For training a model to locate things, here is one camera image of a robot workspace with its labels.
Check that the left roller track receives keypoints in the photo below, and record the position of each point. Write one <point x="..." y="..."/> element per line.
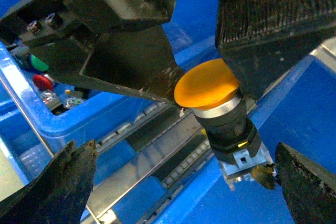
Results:
<point x="128" y="128"/>

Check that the right roller track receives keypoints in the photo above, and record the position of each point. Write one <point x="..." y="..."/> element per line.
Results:
<point x="176" y="173"/>

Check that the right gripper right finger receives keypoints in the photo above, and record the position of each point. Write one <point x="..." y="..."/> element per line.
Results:
<point x="308" y="188"/>

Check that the metal centre rail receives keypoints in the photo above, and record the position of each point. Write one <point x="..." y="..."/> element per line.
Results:
<point x="119" y="184"/>

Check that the green button back centre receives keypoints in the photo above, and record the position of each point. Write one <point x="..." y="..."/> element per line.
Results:
<point x="75" y="98"/>

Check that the yellow button edge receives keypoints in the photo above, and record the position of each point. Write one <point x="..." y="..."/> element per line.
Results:
<point x="213" y="94"/>

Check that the small blue tray centre left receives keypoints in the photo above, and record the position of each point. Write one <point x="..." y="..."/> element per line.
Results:
<point x="19" y="143"/>

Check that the metal front crossbar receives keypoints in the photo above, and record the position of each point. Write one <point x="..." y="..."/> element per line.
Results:
<point x="29" y="119"/>

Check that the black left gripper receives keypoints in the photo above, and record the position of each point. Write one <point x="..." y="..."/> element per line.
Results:
<point x="116" y="46"/>

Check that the roller track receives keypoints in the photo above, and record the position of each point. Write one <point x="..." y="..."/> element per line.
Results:
<point x="128" y="128"/>
<point x="176" y="173"/>

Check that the red button lying sideways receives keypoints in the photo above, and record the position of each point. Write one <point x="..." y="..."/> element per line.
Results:
<point x="45" y="85"/>

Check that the green button right edge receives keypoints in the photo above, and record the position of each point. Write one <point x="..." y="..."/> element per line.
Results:
<point x="37" y="64"/>

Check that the large blue bin left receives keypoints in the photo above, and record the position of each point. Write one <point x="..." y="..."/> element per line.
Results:
<point x="191" y="33"/>

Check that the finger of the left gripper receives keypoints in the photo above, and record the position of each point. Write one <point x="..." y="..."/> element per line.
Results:
<point x="260" y="40"/>

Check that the large blue bin right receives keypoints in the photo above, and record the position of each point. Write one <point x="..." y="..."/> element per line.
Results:
<point x="299" y="111"/>

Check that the large blue bin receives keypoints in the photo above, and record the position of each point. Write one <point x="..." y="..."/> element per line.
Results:
<point x="191" y="33"/>
<point x="299" y="111"/>

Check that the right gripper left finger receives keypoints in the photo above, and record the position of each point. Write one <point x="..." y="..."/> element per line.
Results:
<point x="61" y="191"/>

